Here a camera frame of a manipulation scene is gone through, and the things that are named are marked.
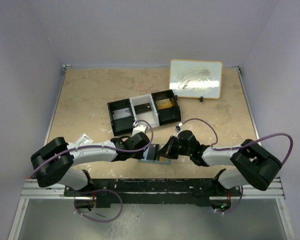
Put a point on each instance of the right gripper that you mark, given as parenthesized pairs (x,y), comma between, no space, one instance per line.
(167,150)

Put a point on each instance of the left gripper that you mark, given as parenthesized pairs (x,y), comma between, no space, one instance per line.
(138,155)

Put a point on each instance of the orange card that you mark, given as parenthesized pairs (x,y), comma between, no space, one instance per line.
(164,160)

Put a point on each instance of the green card holder wallet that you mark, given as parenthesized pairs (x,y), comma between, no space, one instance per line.
(144,160)

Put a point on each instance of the black white sorting tray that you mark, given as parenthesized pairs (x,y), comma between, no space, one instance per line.
(155,117)

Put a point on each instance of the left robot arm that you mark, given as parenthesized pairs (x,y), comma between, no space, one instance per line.
(53,163)

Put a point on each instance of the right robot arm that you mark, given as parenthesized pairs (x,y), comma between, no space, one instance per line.
(252,164)

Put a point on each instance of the silver VIP card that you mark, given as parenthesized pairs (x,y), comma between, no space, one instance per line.
(121,113)

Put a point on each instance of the gold card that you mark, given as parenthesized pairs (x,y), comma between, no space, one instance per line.
(164,104)

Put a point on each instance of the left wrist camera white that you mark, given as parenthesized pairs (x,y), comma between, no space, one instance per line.
(139,128)

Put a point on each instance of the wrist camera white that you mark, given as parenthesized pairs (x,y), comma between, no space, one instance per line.
(139,128)
(179,127)

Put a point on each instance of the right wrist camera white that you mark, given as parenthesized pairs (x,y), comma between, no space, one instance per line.
(179,127)

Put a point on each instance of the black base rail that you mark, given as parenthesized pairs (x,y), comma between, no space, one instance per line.
(201,192)

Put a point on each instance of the white board wooden frame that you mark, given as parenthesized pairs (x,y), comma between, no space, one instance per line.
(196,78)

